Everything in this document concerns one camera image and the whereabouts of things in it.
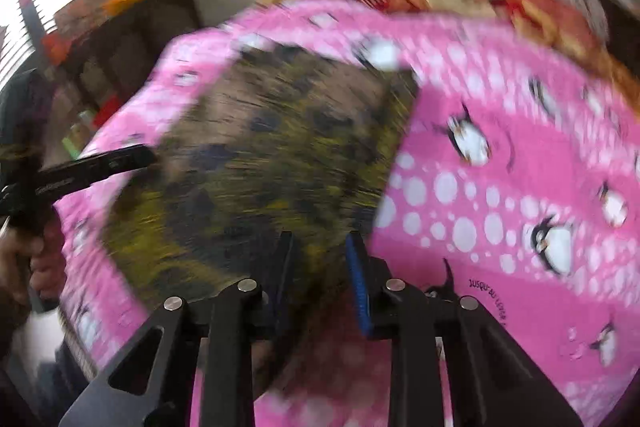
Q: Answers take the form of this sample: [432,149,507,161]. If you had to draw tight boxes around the person's left hand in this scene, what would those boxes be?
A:
[0,224,69,308]

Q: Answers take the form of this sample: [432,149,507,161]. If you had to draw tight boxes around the brown floral garment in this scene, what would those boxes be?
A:
[100,51,422,403]

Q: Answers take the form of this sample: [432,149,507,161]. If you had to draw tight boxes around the dark wooden cabinet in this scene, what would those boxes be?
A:
[47,0,207,138]

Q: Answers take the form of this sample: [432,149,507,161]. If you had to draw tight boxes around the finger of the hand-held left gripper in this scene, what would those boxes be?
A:
[36,144,158,188]

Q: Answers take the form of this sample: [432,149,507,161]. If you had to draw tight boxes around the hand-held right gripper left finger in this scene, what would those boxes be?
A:
[59,231,294,427]

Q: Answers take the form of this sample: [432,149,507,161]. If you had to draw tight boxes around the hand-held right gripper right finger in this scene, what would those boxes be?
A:
[345,231,583,427]

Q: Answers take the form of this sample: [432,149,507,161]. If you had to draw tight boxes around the pink penguin bed sheet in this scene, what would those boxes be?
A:
[50,0,640,427]

